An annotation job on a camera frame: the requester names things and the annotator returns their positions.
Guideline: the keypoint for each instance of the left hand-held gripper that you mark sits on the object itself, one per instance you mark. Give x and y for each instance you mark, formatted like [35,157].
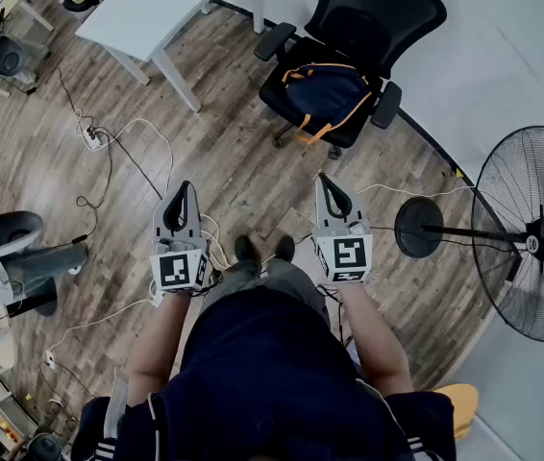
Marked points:
[176,269]

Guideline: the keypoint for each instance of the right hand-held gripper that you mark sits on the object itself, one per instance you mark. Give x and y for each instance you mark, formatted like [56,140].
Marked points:
[346,255]

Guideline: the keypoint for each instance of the navy backpack with orange trim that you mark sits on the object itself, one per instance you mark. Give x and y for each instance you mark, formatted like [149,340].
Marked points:
[325,94]

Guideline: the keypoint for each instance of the person's right forearm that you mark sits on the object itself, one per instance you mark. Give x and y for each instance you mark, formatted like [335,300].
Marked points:
[373,339]

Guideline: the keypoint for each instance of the person's left forearm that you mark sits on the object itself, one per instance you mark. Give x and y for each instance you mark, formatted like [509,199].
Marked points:
[161,339]

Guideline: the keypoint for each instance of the person's right dark shoe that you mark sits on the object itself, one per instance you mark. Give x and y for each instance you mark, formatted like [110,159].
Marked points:
[285,248]

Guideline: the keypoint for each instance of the person's dark shoe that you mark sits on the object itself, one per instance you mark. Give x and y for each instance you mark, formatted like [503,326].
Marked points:
[285,248]
[244,249]

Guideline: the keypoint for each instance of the person's left dark shoe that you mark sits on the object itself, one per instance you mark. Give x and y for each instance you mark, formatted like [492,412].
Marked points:
[244,249]

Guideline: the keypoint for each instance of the person's grey trousers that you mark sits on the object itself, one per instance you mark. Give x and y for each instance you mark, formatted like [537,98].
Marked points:
[281,281]

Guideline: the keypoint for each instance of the black power adapter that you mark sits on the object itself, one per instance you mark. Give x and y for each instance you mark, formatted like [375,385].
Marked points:
[80,239]

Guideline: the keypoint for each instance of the white power strip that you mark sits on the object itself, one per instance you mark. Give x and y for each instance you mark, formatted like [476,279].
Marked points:
[94,138]

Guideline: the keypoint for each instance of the person's navy jacket torso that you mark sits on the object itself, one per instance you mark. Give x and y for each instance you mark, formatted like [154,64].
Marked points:
[262,377]

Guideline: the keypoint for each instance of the black mesh office chair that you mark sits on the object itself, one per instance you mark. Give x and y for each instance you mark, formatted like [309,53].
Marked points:
[373,12]

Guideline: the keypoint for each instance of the white table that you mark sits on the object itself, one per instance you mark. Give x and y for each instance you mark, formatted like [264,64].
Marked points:
[156,7]

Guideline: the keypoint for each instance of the yellow stool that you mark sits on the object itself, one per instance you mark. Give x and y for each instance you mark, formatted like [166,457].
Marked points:
[459,406]

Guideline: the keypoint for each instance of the light wooden desk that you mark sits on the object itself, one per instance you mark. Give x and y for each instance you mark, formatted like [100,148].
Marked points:
[27,10]

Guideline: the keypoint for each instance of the black pedestal fan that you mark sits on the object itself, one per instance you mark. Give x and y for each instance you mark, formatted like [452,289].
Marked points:
[418,226]

